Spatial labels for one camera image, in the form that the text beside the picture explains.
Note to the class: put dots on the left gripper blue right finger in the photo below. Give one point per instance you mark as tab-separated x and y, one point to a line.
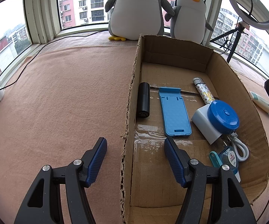
178	161

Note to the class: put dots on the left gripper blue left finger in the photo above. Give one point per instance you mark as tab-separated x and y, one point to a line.
92	161

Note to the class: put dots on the white lotion bottle blue cap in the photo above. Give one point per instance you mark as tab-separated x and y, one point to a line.
260	101

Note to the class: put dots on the blue phone stand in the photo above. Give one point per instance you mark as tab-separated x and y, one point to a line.
175	117

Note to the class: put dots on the teal clothes peg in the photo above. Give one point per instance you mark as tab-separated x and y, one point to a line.
215	160

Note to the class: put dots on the white usb wall charger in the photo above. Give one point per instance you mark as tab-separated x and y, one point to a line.
201	120

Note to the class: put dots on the black cylindrical device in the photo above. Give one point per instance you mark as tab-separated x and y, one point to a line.
143	100

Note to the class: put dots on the blue round tape measure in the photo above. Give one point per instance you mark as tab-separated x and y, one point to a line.
223	117

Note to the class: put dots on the patterned cylindrical tube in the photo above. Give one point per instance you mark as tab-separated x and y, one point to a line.
203	90

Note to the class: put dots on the black tripod stand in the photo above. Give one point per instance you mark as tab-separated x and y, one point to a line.
231	39

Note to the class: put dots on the open cardboard box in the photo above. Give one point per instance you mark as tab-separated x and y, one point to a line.
150	193

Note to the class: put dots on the pink floor blanket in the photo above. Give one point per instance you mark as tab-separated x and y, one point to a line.
75	91

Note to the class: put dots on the small plush penguin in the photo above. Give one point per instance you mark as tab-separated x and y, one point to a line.
188	22

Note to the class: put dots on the large plush penguin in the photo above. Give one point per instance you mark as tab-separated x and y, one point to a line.
131	18

